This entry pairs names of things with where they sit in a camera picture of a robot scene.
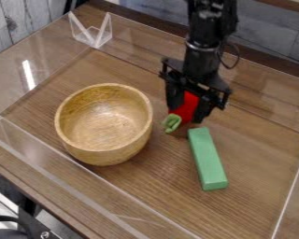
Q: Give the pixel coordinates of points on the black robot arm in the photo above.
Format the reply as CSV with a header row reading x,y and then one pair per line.
x,y
213,19

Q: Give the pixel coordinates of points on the wooden bowl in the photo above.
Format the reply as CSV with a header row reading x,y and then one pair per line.
x,y
105,122

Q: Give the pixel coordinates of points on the red plush strawberry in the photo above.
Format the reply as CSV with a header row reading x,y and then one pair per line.
x,y
182,115

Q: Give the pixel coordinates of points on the clear acrylic tray walls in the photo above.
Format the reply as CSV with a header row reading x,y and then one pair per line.
x,y
149,198

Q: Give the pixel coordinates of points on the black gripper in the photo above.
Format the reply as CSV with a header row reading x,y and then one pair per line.
x,y
196,75

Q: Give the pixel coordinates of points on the green rectangular block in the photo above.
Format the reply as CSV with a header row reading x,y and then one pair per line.
x,y
212,174

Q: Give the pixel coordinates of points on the black metal bracket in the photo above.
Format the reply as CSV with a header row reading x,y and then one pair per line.
x,y
34,227

